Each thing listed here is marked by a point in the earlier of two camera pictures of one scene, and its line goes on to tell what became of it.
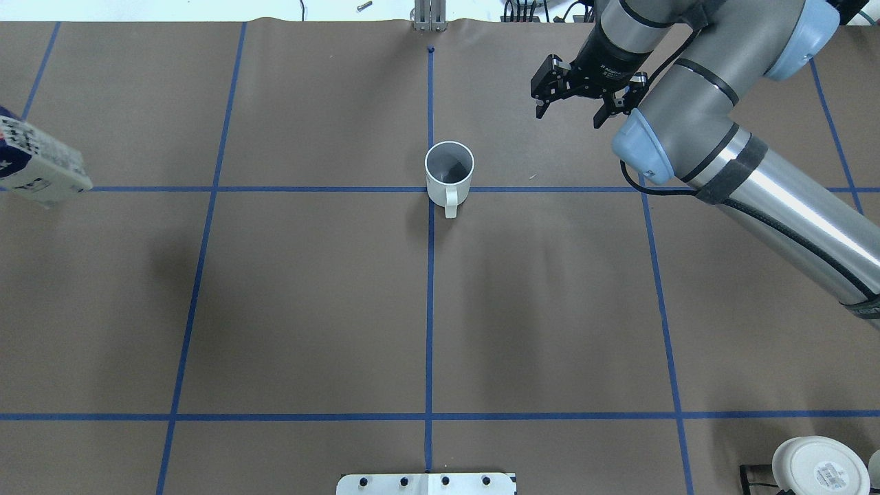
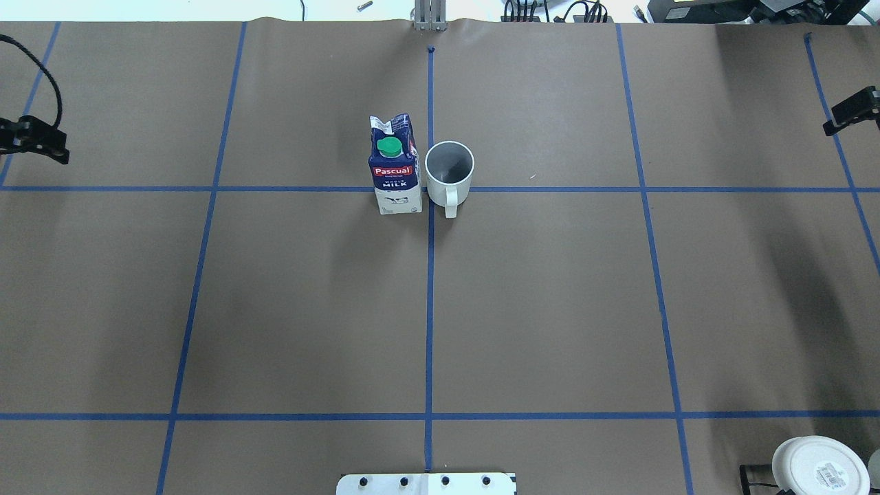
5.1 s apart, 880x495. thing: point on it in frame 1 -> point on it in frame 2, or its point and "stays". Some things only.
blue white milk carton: (38, 163) -> (394, 166)
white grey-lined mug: (449, 166) stays
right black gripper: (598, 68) -> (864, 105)
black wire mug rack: (744, 469) stays
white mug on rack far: (819, 465) stays
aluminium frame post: (430, 15) stays
